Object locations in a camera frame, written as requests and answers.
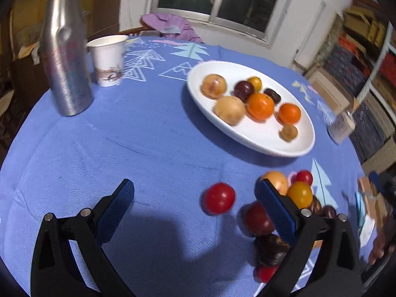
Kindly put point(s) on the purple garment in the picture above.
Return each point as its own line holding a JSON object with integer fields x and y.
{"x": 173, "y": 24}

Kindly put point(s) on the red cherry tomato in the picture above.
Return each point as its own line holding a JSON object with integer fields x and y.
{"x": 219, "y": 198}
{"x": 303, "y": 177}
{"x": 266, "y": 273}

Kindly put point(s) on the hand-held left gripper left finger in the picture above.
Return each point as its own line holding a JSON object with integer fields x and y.
{"x": 116, "y": 213}

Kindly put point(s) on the wooden chair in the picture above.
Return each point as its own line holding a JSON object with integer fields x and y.
{"x": 136, "y": 30}

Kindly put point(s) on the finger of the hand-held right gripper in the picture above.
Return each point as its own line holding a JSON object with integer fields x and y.
{"x": 374, "y": 177}

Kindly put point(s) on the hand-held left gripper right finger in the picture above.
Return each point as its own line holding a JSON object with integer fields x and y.
{"x": 278, "y": 213}

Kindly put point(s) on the white crumpled tissue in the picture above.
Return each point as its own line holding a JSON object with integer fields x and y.
{"x": 366, "y": 229}

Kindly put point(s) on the person's right hand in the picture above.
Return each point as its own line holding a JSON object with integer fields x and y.
{"x": 382, "y": 247}

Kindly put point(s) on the small tan round fruit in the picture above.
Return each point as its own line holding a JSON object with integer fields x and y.
{"x": 288, "y": 133}

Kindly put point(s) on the wooden picture frame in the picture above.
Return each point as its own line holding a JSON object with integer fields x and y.
{"x": 328, "y": 92}

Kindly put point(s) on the dark brown water chestnut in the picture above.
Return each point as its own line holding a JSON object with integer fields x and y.
{"x": 272, "y": 249}
{"x": 272, "y": 95}
{"x": 315, "y": 205}
{"x": 329, "y": 212}

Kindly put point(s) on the yellow cherry tomato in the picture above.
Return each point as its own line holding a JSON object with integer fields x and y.
{"x": 255, "y": 82}
{"x": 299, "y": 194}

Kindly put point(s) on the stack of patterned boxes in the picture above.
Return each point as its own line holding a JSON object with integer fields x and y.
{"x": 362, "y": 52}

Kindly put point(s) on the beige drink can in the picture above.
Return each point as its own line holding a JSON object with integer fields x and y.
{"x": 340, "y": 128}

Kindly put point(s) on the white oval plate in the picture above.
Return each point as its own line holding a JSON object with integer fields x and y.
{"x": 269, "y": 142}

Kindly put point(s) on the blue face mask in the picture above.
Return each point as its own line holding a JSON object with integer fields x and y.
{"x": 359, "y": 202}

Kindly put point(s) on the dark purple plum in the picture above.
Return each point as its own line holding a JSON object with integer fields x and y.
{"x": 256, "y": 219}
{"x": 243, "y": 89}

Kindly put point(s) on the white canvas board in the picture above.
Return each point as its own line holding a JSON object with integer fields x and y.
{"x": 312, "y": 37}

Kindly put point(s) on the wooden glass-door cabinet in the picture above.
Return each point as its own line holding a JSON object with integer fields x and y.
{"x": 27, "y": 15}

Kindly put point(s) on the white paper cup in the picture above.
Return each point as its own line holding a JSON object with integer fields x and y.
{"x": 108, "y": 62}

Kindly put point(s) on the white shelf rack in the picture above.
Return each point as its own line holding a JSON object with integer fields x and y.
{"x": 376, "y": 71}

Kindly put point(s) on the silver metal bottle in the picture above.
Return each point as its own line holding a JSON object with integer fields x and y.
{"x": 66, "y": 52}

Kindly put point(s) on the orange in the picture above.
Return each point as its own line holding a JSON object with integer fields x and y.
{"x": 260, "y": 106}
{"x": 289, "y": 113}

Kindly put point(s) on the blue printed tablecloth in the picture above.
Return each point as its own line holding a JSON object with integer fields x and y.
{"x": 123, "y": 145}

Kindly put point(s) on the large tan spotted fruit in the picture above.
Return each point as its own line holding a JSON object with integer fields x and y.
{"x": 277, "y": 180}

